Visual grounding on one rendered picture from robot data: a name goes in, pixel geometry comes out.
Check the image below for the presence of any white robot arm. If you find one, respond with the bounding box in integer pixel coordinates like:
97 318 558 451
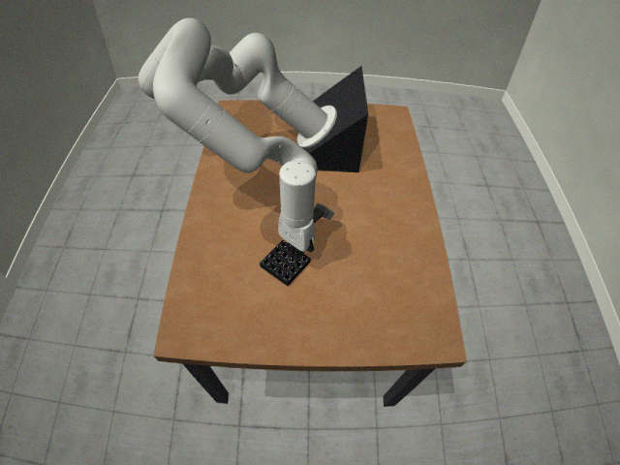
139 18 337 227

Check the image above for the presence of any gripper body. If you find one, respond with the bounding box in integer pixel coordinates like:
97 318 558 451
278 214 315 252

